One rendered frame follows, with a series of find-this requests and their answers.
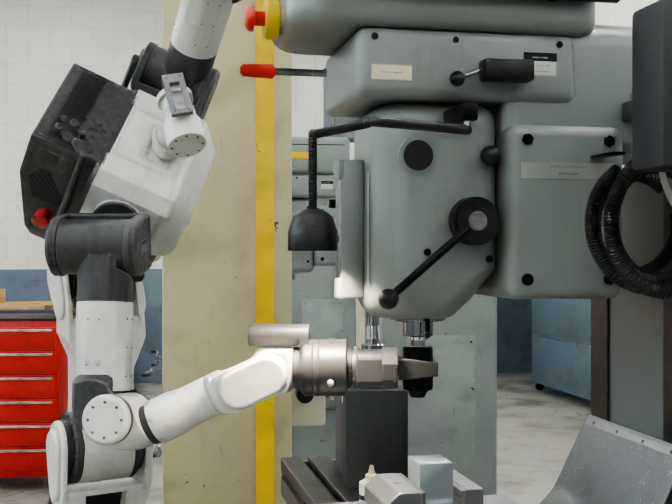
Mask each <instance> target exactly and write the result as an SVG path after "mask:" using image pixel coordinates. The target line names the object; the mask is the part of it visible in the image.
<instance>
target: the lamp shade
mask: <svg viewBox="0 0 672 504"><path fill-rule="evenodd" d="M288 251H338V232H337V229H336V226H335V222H334V219H333V216H331V215H330V214H329V213H327V212H326V211H325V210H321V209H319V208H307V209H304V210H301V211H299V212H298V213H297V214H295V215H294V216H293V217H292V220H291V224H290V227H289V230H288Z"/></svg>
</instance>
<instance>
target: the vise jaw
mask: <svg viewBox="0 0 672 504"><path fill-rule="evenodd" d="M364 499H365V501H366V502H367V503H368V504H426V493H425V492H424V491H423V490H422V489H421V488H419V487H418V486H417V485H416V484H414V483H413V482H412V481H410V480H409V479H408V478H407V477H405V476H404V475H403V474H402V473H386V474H376V475H375V476H374V477H373V478H372V479H371V480H370V481H369V482H368V483H367V484H366V485H365V487H364Z"/></svg>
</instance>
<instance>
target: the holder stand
mask: <svg viewBox="0 0 672 504"><path fill-rule="evenodd" d="M336 464H337V467H338V469H339V472H340V474H341V477H342V479H343V481H344V484H345V486H346V488H347V489H355V488H359V481H361V480H363V479H365V474H367V473H368V471H369V467H370V465H373V466H374V471H375V473H376V474H386V473H402V474H403V475H404V476H405V477H407V478H408V391H407V390H404V389H403V386H402V385H401V384H400V383H399V382H398V389H383V388H382V387H359V388H354V385H353V384H352V386H351V387H350V388H348V394H347V396H336Z"/></svg>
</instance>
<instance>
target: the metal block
mask: <svg viewBox="0 0 672 504"><path fill-rule="evenodd" d="M408 479H409V480H410V481H412V482H413V483H414V484H416V485H417V486H418V487H419V488H421V489H422V490H423V491H424V492H425V493H426V504H449V503H453V462H451V461H450V460H448V459H447V458H445V457H443V456H442V455H440V454H437V455H416V456H408Z"/></svg>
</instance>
